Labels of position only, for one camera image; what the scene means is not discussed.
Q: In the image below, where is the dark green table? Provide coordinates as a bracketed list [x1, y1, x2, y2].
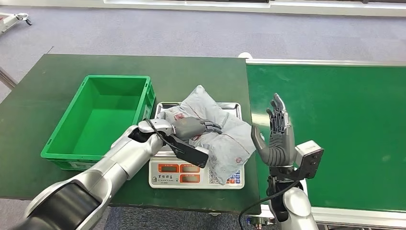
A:
[0, 53, 262, 216]

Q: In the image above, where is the grey metal bar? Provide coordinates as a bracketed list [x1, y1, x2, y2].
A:
[0, 67, 18, 90]

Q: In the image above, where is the white electronic scale steel tray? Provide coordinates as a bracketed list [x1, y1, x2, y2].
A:
[148, 101, 246, 190]

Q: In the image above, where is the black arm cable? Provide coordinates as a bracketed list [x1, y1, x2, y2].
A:
[143, 118, 186, 155]
[237, 180, 301, 230]

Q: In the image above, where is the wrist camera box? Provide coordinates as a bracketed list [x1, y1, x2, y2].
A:
[164, 134, 210, 169]
[293, 140, 325, 181]

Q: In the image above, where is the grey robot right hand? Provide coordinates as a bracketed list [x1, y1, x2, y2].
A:
[250, 92, 298, 168]

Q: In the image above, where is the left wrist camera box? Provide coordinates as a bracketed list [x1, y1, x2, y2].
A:
[164, 134, 210, 169]

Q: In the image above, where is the grey plastic mailer package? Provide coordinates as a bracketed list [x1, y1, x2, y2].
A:
[157, 84, 257, 186]

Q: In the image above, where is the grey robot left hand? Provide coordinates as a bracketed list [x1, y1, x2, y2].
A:
[172, 116, 223, 142]

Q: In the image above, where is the white wheeled cart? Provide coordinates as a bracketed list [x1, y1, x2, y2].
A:
[0, 12, 33, 35]

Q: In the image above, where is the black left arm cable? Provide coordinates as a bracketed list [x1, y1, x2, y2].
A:
[143, 118, 186, 155]

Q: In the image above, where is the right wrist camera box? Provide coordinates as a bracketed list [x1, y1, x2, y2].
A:
[293, 140, 325, 181]

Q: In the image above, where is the green plastic crate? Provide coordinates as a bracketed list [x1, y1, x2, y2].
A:
[40, 75, 157, 172]

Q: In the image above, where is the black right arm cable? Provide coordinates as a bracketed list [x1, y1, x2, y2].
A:
[237, 180, 301, 230]

